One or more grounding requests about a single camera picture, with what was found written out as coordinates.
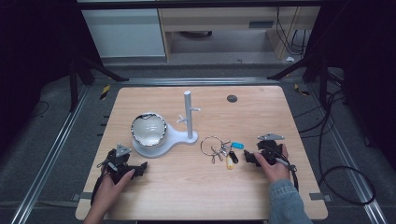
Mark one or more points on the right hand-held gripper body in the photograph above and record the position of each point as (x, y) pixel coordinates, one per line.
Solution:
(269, 148)

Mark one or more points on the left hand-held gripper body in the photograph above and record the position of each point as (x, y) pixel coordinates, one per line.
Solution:
(117, 161)

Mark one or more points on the person's right hand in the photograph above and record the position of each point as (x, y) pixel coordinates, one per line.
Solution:
(274, 171)

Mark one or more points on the person's left hand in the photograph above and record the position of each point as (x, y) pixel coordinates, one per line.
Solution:
(109, 191)

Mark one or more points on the white peg stand with base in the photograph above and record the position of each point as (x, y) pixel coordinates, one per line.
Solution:
(174, 138)

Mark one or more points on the grey round table grommet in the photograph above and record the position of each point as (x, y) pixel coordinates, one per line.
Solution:
(232, 98)

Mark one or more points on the yellow black tape strip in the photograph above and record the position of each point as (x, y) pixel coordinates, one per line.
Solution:
(301, 89)
(105, 91)

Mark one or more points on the black metal stand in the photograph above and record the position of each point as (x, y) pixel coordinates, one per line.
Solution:
(323, 81)
(74, 87)

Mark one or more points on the small white floor object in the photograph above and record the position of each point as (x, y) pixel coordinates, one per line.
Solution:
(290, 59)

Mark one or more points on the white cabinet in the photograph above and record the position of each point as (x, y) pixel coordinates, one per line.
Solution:
(124, 32)

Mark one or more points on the grey table bracket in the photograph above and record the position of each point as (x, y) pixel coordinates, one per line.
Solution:
(320, 196)
(81, 196)

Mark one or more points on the aluminium floor rail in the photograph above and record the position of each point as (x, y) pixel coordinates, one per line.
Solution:
(49, 161)
(199, 81)
(348, 161)

